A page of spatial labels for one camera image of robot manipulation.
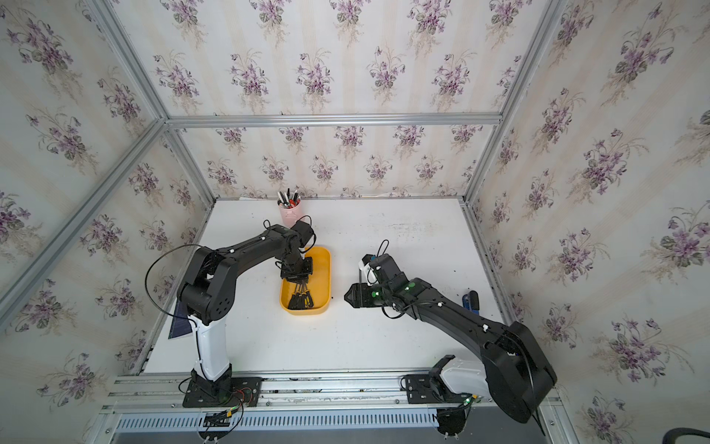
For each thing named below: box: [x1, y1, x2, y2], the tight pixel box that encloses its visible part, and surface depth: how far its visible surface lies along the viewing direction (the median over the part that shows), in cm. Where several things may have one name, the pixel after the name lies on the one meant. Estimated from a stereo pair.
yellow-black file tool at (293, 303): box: [287, 283, 299, 310], surface depth 90 cm
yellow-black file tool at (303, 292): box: [299, 280, 308, 310], surface depth 92 cm
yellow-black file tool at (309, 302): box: [304, 282, 315, 309], surface depth 90 cm
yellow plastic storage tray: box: [279, 246, 332, 316], surface depth 93 cm
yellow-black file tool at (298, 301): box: [293, 283, 304, 310], surface depth 90 cm
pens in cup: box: [277, 185, 302, 210], surface depth 109 cm
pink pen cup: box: [278, 199, 303, 228], surface depth 106 cm
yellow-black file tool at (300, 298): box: [296, 280, 306, 309], surface depth 90 cm
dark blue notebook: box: [168, 299, 193, 340], surface depth 85 cm
